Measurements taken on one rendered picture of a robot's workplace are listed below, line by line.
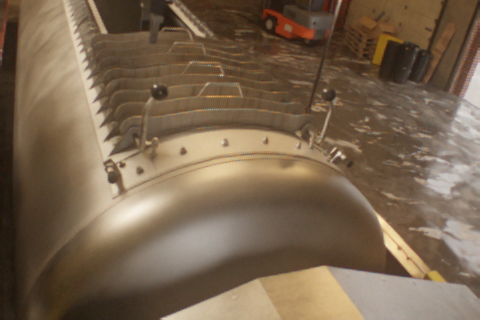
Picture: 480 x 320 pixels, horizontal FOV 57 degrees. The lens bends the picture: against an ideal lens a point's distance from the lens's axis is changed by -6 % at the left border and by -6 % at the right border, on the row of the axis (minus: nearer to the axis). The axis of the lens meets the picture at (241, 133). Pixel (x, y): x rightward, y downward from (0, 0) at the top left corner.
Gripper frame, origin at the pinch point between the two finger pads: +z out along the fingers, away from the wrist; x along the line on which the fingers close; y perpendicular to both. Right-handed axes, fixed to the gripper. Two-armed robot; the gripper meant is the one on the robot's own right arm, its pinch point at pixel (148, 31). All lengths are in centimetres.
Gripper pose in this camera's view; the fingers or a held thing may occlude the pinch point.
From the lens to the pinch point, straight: 161.7
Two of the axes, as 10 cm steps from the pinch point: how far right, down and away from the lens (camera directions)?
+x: -3.8, -5.0, 7.8
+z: -2.0, 8.7, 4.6
